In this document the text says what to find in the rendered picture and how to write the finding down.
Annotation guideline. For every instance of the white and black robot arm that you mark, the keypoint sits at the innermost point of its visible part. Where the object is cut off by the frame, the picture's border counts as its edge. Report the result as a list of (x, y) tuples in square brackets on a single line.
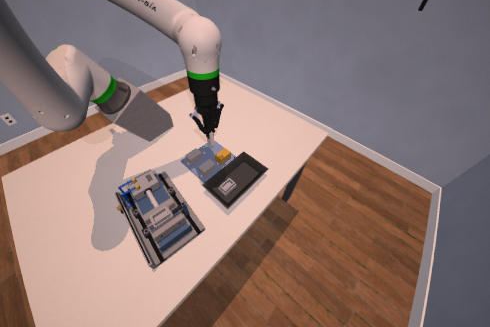
[(42, 88)]

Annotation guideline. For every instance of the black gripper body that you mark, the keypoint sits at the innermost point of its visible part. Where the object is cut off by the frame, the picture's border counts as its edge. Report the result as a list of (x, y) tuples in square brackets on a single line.
[(203, 103)]

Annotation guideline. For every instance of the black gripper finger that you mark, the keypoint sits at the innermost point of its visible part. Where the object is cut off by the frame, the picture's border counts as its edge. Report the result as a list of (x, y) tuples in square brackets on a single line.
[(215, 117), (206, 128)]

